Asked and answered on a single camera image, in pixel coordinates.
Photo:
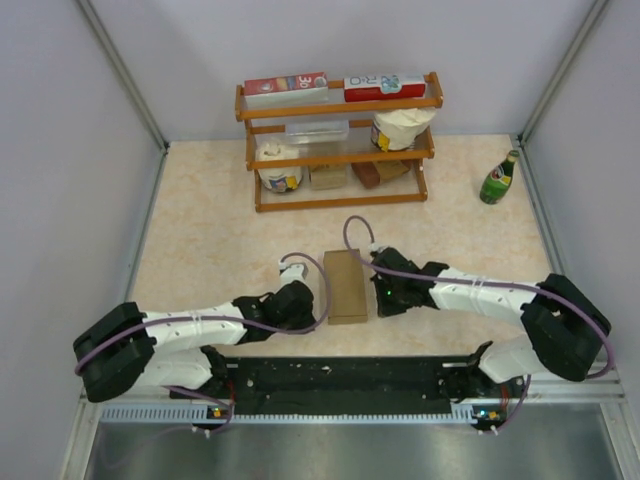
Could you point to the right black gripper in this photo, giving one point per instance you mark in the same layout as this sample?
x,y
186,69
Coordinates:
x,y
386,308

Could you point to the brown cardboard box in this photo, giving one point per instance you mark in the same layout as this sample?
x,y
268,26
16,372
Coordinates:
x,y
347,284

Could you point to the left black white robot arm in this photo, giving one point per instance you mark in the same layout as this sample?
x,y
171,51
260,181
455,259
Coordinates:
x,y
128,349

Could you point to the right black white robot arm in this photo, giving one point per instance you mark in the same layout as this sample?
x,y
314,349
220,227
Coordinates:
x,y
562,331

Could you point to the red white wrap box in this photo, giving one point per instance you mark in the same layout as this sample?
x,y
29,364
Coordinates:
x,y
383,87

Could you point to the red white foil box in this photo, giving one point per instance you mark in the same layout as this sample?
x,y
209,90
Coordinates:
x,y
286,91

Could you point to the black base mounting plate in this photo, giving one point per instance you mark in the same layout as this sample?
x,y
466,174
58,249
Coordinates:
x,y
353,384

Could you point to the red-brown scouring pad pack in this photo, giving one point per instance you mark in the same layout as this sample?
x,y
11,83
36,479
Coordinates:
x,y
373,174

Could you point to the beige sponge pack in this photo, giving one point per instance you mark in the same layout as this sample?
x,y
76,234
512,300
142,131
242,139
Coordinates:
x,y
325,177

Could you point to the green glass bottle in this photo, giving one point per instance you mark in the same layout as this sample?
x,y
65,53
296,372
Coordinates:
x,y
498,182

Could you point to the lower toilet paper roll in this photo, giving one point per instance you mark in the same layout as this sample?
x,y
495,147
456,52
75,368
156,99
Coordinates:
x,y
279,179

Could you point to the toilet paper roll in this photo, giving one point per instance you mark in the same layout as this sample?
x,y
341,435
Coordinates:
x,y
279,179
397,130

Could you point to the upper toilet paper roll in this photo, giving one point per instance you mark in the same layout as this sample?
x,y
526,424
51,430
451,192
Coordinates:
x,y
397,130

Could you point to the clear plastic container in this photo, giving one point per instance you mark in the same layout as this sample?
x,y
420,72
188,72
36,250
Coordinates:
x,y
306,133

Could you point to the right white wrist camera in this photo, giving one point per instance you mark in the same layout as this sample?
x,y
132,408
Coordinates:
x,y
376,248

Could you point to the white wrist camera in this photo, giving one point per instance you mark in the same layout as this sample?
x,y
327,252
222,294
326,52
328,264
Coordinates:
x,y
376,248
290,272

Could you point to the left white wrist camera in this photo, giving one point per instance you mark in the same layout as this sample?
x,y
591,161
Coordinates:
x,y
290,272

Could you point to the grey slotted cable duct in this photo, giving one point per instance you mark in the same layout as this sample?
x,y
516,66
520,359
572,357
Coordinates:
x,y
206,413

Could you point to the aluminium frame rail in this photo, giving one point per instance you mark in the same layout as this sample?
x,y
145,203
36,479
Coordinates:
x,y
544,383

